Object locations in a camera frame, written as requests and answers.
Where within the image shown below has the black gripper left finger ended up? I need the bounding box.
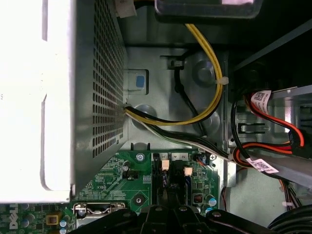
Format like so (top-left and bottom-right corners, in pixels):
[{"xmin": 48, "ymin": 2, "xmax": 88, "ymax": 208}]
[{"xmin": 72, "ymin": 185, "xmax": 175, "ymax": 234}]

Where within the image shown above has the CPU socket with metal cover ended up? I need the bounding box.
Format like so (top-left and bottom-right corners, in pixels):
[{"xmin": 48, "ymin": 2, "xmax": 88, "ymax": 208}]
[{"xmin": 72, "ymin": 201, "xmax": 127, "ymax": 231}]

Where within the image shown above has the black white wire bundle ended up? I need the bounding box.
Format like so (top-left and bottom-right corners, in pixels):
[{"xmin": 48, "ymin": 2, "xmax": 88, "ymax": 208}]
[{"xmin": 124, "ymin": 112, "xmax": 234, "ymax": 163}]

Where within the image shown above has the grey power supply unit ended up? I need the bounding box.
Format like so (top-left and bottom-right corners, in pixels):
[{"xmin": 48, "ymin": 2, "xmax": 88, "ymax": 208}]
[{"xmin": 0, "ymin": 0, "xmax": 129, "ymax": 204}]

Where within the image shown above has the black PC case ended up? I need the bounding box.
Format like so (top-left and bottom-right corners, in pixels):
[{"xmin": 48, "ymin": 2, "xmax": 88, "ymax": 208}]
[{"xmin": 117, "ymin": 0, "xmax": 312, "ymax": 234}]

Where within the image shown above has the thin black wire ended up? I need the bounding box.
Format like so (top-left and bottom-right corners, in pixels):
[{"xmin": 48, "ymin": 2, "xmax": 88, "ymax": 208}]
[{"xmin": 170, "ymin": 59, "xmax": 209, "ymax": 137}]

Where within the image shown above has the metal optical drive cage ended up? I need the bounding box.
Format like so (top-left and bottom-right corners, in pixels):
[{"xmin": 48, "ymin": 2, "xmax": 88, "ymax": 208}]
[{"xmin": 226, "ymin": 84, "xmax": 312, "ymax": 190}]

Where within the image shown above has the black RAM slot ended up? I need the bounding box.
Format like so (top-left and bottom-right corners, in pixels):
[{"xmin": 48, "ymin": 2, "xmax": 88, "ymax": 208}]
[
  {"xmin": 182, "ymin": 153, "xmax": 193, "ymax": 207},
  {"xmin": 159, "ymin": 153, "xmax": 171, "ymax": 207}
]

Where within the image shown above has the red black wire with labels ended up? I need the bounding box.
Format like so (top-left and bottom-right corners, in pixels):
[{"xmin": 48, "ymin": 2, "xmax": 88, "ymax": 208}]
[{"xmin": 230, "ymin": 90, "xmax": 305, "ymax": 174}]

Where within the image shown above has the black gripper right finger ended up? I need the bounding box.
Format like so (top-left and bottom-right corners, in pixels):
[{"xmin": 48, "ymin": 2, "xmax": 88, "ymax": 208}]
[{"xmin": 174, "ymin": 185, "xmax": 272, "ymax": 234}]

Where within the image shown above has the yellow black wire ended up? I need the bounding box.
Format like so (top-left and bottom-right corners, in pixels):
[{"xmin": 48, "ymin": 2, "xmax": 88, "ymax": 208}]
[{"xmin": 124, "ymin": 23, "xmax": 224, "ymax": 126}]

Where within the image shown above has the white cable tie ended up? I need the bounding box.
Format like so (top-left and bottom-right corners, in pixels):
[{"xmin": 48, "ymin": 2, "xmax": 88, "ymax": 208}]
[{"xmin": 215, "ymin": 76, "xmax": 230, "ymax": 86}]

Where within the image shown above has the green motherboard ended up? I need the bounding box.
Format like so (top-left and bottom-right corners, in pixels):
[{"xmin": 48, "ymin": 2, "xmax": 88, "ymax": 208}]
[{"xmin": 0, "ymin": 150, "xmax": 220, "ymax": 234}]

